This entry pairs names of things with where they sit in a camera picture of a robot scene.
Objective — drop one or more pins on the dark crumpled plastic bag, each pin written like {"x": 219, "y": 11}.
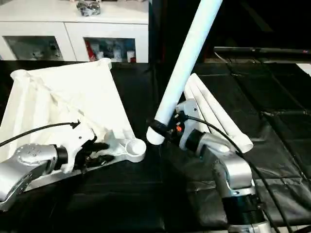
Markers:
{"x": 88, "y": 8}

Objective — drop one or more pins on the white flat board strip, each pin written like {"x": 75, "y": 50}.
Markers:
{"x": 305, "y": 66}

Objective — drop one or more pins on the red and white bottle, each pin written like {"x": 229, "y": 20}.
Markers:
{"x": 90, "y": 49}

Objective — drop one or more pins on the white cabinet with glass doors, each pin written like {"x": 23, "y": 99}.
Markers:
{"x": 73, "y": 14}

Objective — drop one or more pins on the black mat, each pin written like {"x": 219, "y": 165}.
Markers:
{"x": 145, "y": 194}

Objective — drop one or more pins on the white plastic table leg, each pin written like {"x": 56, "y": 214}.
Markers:
{"x": 208, "y": 108}
{"x": 190, "y": 94}
{"x": 189, "y": 60}
{"x": 218, "y": 106}

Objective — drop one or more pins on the long black bar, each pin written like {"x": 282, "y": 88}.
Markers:
{"x": 255, "y": 49}

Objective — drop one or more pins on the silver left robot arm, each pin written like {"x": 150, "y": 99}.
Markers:
{"x": 29, "y": 157}

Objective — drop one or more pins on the white plastic table top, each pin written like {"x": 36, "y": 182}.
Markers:
{"x": 60, "y": 97}

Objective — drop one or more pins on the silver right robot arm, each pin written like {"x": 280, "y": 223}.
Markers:
{"x": 233, "y": 170}

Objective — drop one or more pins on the white toy figurine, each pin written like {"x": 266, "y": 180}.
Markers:
{"x": 36, "y": 54}

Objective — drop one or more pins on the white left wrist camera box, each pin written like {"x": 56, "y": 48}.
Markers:
{"x": 80, "y": 138}

